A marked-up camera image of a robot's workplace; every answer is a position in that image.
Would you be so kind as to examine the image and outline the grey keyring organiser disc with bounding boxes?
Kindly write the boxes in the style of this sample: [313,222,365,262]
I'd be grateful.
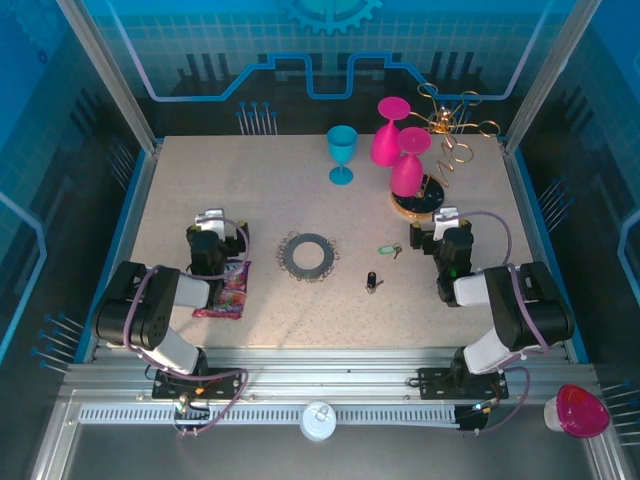
[275,230,341,282]

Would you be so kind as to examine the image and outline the colourful candy bag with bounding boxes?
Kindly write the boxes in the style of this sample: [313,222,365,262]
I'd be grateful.
[192,260,253,320]

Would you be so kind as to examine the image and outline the pink plastic goblet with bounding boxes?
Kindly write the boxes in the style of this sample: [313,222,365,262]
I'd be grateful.
[369,96,410,167]
[389,126,433,197]

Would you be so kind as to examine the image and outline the blue plastic goblet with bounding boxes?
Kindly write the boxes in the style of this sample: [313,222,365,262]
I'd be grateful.
[327,125,359,187]

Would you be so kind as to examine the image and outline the white cup with pink lid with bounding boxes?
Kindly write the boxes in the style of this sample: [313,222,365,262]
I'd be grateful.
[543,383,611,440]

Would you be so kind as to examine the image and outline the white round cap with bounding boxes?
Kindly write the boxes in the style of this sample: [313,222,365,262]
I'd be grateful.
[298,401,337,442]

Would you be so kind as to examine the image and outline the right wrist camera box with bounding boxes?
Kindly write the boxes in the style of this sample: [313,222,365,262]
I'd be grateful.
[432,207,474,234]

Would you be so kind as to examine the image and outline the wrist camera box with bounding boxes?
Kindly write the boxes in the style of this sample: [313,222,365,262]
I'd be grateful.
[193,207,236,234]
[432,207,474,234]

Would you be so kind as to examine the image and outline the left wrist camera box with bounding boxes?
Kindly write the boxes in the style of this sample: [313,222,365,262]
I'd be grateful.
[193,207,236,234]

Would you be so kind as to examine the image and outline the gold wire glass rack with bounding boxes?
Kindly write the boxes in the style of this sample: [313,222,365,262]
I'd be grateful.
[390,82,500,223]

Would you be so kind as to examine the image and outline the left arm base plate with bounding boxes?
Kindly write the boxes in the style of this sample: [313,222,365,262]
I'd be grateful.
[151,367,246,401]

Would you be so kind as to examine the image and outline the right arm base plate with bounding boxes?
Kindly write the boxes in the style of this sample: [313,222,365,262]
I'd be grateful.
[417,366,510,401]

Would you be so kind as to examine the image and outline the aluminium frame rail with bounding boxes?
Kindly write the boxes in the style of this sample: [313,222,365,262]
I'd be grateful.
[59,344,601,401]

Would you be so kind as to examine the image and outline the aluminium frame post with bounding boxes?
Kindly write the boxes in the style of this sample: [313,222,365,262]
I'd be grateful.
[499,0,604,156]
[54,0,164,154]

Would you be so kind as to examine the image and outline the white slotted cable duct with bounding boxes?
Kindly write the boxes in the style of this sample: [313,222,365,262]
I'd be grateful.
[78,405,461,426]

